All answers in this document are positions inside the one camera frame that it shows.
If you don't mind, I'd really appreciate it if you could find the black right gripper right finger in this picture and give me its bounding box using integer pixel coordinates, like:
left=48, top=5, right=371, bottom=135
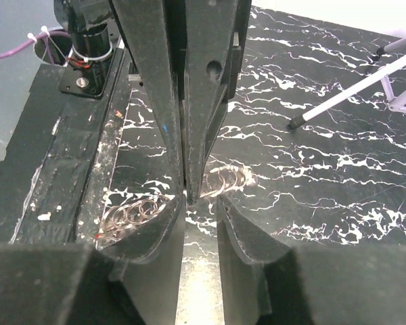
left=217, top=195, right=311, bottom=324

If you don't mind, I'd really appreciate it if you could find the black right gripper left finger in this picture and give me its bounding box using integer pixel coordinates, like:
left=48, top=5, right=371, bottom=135
left=94, top=194, right=185, bottom=324

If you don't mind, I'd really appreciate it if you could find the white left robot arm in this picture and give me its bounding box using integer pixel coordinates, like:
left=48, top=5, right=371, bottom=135
left=54, top=1, right=251, bottom=204

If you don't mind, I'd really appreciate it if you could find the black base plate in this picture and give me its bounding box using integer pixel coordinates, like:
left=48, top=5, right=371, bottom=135
left=0, top=49, right=131, bottom=244

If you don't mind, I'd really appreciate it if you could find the white perforated music stand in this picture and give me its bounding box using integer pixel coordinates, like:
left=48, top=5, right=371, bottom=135
left=288, top=55, right=406, bottom=130

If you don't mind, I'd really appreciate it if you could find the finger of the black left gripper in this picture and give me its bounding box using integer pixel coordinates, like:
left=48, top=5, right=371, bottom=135
left=183, top=1, right=251, bottom=204
left=111, top=0, right=184, bottom=190

